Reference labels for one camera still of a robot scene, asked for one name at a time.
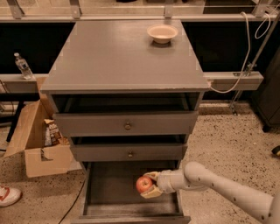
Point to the open cardboard box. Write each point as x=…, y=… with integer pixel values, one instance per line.
x=30, y=138

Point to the brown snack bag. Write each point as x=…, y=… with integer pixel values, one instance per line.
x=52, y=133

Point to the grey top drawer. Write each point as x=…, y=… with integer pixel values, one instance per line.
x=106, y=115

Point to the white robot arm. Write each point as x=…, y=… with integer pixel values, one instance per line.
x=195, y=176

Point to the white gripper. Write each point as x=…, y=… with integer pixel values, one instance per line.
x=165, y=181

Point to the grey middle drawer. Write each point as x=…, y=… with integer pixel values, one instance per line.
x=128, y=148

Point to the grey wooden drawer cabinet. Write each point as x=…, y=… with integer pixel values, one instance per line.
x=119, y=57

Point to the red apple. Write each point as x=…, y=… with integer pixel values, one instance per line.
x=143, y=184

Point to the metal pole stand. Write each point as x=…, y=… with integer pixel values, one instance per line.
x=238, y=93

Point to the white and red shoe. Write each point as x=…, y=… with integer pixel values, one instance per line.
x=9, y=196

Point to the clear plastic water bottle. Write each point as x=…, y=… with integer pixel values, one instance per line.
x=23, y=66

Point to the dark grey cabinet at right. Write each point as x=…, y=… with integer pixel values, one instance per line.
x=266, y=99

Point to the grey drawer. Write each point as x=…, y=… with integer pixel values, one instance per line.
x=111, y=196
x=128, y=148
x=106, y=115

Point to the black table leg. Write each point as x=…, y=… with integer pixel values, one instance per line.
x=15, y=121

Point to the grey bottom drawer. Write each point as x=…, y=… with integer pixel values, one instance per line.
x=111, y=196

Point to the beige bowl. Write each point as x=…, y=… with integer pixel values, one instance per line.
x=162, y=33

